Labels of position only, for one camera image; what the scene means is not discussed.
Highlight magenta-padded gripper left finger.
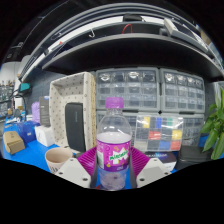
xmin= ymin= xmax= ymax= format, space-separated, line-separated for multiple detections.
xmin=54 ymin=146 xmax=99 ymax=189

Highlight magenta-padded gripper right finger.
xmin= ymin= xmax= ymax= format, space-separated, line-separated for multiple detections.
xmin=129 ymin=146 xmax=172 ymax=190

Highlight clear bottle with purple label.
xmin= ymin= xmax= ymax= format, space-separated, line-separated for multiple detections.
xmin=95 ymin=96 xmax=133 ymax=191

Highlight black box with white label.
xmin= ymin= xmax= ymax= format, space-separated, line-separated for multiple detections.
xmin=143 ymin=150 xmax=178 ymax=173

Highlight beige patterned mug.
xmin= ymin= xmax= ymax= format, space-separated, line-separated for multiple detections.
xmin=44 ymin=146 xmax=74 ymax=174

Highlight clear organizer box coloured parts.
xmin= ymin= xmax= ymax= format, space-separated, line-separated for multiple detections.
xmin=133 ymin=114 xmax=184 ymax=153

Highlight black flat case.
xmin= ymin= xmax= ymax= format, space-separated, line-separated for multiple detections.
xmin=175 ymin=145 xmax=210 ymax=171

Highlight black rectangular device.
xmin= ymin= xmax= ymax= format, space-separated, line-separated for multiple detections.
xmin=64 ymin=102 xmax=87 ymax=153

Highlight small white box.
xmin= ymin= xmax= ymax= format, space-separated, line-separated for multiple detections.
xmin=34 ymin=124 xmax=56 ymax=148

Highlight blue plastic bin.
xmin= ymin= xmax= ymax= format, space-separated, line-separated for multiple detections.
xmin=16 ymin=120 xmax=40 ymax=144

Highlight dark grey upright box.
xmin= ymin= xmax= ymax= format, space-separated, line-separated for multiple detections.
xmin=38 ymin=95 xmax=52 ymax=127

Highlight small cardboard box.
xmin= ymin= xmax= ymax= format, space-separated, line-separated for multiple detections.
xmin=2 ymin=130 xmax=26 ymax=155

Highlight purple bag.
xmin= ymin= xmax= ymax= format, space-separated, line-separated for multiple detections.
xmin=31 ymin=101 xmax=41 ymax=124

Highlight green potted plant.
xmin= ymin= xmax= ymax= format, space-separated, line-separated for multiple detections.
xmin=199 ymin=87 xmax=224 ymax=161

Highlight white perforated storage basket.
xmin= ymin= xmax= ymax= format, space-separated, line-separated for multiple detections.
xmin=48 ymin=71 xmax=98 ymax=153

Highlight teal tool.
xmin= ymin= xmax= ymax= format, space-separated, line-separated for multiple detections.
xmin=18 ymin=82 xmax=31 ymax=94

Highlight white oscilloscope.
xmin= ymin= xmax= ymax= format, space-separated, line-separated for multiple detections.
xmin=163 ymin=18 xmax=209 ymax=51

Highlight red and yellow test leads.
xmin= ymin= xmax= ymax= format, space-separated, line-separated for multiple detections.
xmin=121 ymin=23 xmax=134 ymax=35

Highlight black object on shelf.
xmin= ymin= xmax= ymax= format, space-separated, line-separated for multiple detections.
xmin=122 ymin=13 xmax=143 ymax=23

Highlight black wall shelf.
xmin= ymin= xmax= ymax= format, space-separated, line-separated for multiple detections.
xmin=18 ymin=19 xmax=224 ymax=81

